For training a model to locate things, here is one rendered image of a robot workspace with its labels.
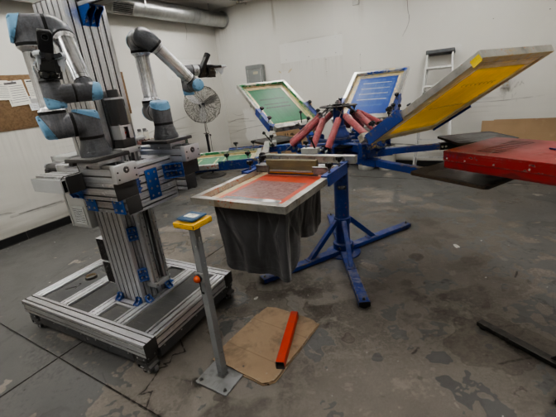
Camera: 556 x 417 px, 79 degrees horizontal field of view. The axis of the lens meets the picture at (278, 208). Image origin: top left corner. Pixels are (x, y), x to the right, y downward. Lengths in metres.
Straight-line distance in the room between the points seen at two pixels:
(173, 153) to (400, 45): 4.57
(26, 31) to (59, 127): 0.40
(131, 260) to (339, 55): 5.01
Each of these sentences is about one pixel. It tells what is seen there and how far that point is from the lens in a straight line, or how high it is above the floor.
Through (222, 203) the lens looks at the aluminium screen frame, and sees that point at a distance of 1.73.
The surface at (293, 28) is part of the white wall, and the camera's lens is 6.76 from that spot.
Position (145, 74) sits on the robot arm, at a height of 1.64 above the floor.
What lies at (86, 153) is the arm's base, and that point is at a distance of 1.95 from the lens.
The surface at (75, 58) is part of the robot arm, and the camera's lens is 1.83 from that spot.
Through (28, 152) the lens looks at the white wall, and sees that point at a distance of 5.26.
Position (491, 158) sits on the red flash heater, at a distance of 1.84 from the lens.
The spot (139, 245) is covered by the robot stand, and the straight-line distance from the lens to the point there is 2.35.
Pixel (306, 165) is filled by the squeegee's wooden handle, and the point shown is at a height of 1.03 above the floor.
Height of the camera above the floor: 1.50
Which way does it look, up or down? 20 degrees down
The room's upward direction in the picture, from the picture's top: 6 degrees counter-clockwise
